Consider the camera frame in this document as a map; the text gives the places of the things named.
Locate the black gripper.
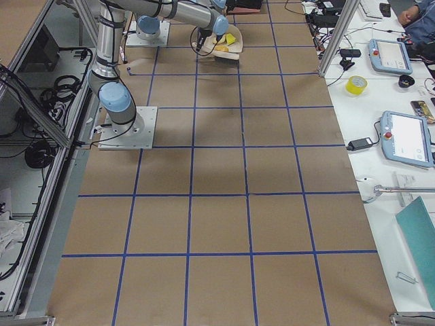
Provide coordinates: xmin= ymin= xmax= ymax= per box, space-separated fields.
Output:
xmin=196 ymin=28 xmax=211 ymax=51

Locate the pale melon rind slice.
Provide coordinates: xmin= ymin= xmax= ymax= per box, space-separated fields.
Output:
xmin=212 ymin=34 xmax=226 ymax=44

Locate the yellow sponge piece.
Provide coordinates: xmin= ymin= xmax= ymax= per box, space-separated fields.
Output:
xmin=225 ymin=33 xmax=237 ymax=46

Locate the white plastic dustpan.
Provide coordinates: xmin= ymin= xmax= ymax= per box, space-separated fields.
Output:
xmin=191 ymin=25 xmax=243 ymax=60

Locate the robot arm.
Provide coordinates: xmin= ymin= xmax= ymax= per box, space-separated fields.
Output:
xmin=118 ymin=1 xmax=229 ymax=52
xmin=57 ymin=1 xmax=141 ymax=137

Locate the bin with black bag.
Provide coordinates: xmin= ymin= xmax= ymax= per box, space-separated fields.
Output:
xmin=226 ymin=0 xmax=262 ymax=14

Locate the yellow tape roll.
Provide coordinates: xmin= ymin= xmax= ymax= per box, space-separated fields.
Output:
xmin=345 ymin=75 xmax=368 ymax=96

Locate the blue teach pendant far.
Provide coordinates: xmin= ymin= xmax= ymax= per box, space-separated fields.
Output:
xmin=368 ymin=39 xmax=413 ymax=75

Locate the blue teach pendant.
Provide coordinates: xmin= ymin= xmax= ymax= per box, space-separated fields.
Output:
xmin=379 ymin=111 xmax=434 ymax=168
xmin=368 ymin=39 xmax=413 ymax=75

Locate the black power adapter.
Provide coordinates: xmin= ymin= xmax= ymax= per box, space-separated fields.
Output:
xmin=346 ymin=137 xmax=374 ymax=151

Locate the blue teach pendant near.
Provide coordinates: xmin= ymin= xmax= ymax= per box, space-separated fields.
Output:
xmin=379 ymin=111 xmax=434 ymax=168

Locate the green board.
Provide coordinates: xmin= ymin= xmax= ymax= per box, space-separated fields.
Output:
xmin=396 ymin=196 xmax=434 ymax=309

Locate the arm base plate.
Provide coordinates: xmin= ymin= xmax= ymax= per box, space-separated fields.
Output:
xmin=126 ymin=20 xmax=170 ymax=48
xmin=98 ymin=106 xmax=158 ymax=150

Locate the aluminium frame post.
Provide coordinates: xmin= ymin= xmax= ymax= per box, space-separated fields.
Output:
xmin=318 ymin=0 xmax=360 ymax=77

